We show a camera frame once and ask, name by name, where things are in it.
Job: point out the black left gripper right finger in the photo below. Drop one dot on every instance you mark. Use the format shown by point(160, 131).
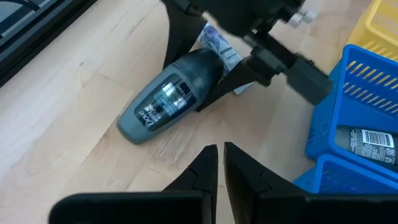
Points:
point(273, 208)

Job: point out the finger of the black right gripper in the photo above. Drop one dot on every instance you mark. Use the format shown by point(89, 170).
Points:
point(230, 81)
point(180, 34)

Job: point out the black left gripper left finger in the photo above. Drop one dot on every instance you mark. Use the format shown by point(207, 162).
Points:
point(174, 208)

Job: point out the white travel toothpaste tube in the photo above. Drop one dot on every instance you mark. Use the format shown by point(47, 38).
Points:
point(222, 46)

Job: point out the grey roll-on deodorant bottle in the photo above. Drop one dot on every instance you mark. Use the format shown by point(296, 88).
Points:
point(351, 143)
point(149, 115)

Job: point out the yellow plastic slotted basket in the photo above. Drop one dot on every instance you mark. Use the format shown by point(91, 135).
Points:
point(379, 28)

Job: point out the black aluminium table frame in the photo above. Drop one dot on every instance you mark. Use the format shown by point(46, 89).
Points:
point(37, 46)

